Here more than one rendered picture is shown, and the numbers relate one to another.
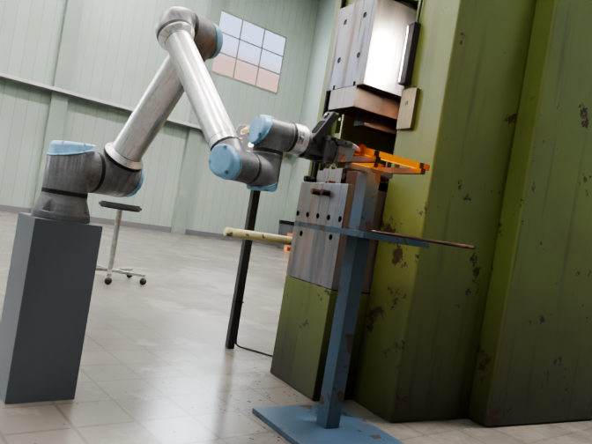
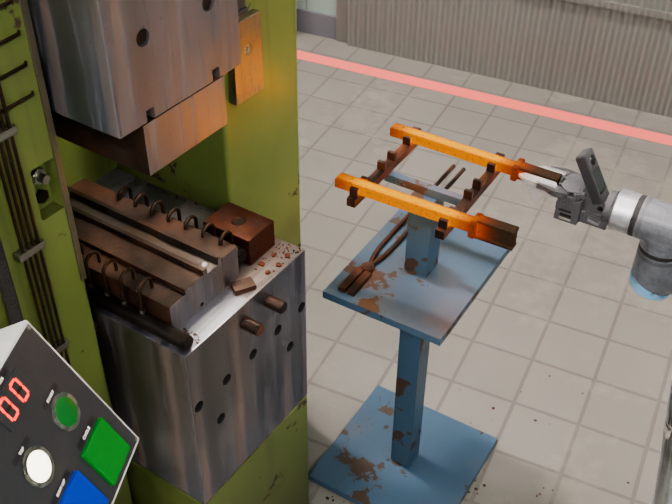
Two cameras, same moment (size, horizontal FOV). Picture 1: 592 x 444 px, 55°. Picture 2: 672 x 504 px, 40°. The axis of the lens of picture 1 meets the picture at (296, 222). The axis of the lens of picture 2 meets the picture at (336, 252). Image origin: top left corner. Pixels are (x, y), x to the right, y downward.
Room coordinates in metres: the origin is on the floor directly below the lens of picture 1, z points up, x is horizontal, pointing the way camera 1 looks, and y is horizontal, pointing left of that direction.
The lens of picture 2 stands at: (2.93, 1.18, 2.12)
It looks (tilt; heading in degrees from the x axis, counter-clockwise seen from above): 39 degrees down; 244
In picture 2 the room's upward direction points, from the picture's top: 1 degrees clockwise
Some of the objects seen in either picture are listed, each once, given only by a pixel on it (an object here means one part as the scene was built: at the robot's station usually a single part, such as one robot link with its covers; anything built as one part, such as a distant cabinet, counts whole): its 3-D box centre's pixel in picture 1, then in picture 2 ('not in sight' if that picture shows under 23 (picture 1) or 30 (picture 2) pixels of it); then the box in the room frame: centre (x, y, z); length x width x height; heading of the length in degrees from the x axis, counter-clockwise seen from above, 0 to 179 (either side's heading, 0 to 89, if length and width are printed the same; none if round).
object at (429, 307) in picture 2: (358, 233); (420, 268); (2.03, -0.23, 0.72); 0.40 x 0.30 x 0.02; 33
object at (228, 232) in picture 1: (264, 237); not in sight; (2.83, 0.14, 0.62); 0.44 x 0.05 x 0.05; 121
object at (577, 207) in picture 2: (318, 147); (585, 201); (1.75, -0.03, 0.96); 0.12 x 0.08 x 0.09; 123
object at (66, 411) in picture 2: not in sight; (65, 411); (2.90, 0.21, 1.09); 0.05 x 0.03 x 0.04; 31
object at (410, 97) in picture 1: (408, 108); (244, 57); (2.38, -0.39, 1.27); 0.09 x 0.02 x 0.17; 31
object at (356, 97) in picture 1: (377, 108); (97, 89); (2.69, -0.29, 1.32); 0.42 x 0.20 x 0.10; 121
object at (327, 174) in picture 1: (365, 183); (125, 248); (2.69, -0.29, 0.96); 0.42 x 0.20 x 0.09; 121
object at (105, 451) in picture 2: not in sight; (104, 452); (2.86, 0.23, 1.01); 0.07 x 0.05 x 0.07; 56
